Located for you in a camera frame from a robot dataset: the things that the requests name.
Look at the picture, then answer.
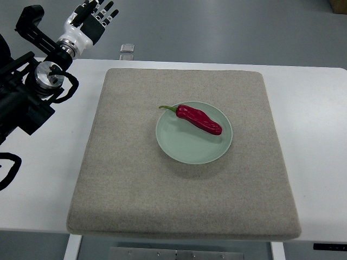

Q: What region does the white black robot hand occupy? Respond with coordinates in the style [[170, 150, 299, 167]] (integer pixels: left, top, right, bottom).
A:
[[57, 1, 119, 56]]

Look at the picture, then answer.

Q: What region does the red chili pepper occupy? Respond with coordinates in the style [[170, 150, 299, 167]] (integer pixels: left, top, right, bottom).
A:
[[158, 104, 222, 135]]

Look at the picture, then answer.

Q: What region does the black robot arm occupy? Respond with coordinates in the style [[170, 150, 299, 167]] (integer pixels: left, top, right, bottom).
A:
[[1, 5, 79, 142]]

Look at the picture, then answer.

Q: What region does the light green plate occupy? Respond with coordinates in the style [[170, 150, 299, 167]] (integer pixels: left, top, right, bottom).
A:
[[156, 101, 233, 165]]

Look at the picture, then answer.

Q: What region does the small clear plastic box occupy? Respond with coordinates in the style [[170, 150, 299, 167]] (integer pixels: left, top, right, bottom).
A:
[[120, 43, 135, 53]]

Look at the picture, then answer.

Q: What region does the beige felt mat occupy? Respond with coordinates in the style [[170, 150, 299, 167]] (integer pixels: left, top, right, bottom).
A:
[[67, 68, 301, 241]]

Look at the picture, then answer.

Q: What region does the white left table leg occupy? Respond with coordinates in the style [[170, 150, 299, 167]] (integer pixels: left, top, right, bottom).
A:
[[63, 235, 82, 260]]

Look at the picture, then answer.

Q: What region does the white table leg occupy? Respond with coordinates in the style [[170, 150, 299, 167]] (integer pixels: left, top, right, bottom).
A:
[[271, 242, 286, 260], [63, 235, 82, 260]]

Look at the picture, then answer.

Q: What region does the cardboard box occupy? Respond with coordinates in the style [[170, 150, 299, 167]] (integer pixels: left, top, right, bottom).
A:
[[329, 0, 347, 14]]

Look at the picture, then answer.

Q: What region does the white right table leg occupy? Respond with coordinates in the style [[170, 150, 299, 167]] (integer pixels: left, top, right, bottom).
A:
[[271, 242, 286, 260]]

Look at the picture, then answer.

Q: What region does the black table control panel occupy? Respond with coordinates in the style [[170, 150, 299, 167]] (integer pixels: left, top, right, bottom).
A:
[[313, 243, 347, 251]]

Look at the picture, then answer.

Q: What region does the black sleeved cable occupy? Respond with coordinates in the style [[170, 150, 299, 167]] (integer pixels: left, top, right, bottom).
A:
[[0, 152, 22, 191]]

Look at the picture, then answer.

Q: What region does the metal base plate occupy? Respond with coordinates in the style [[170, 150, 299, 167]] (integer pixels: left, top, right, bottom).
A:
[[108, 247, 244, 260]]

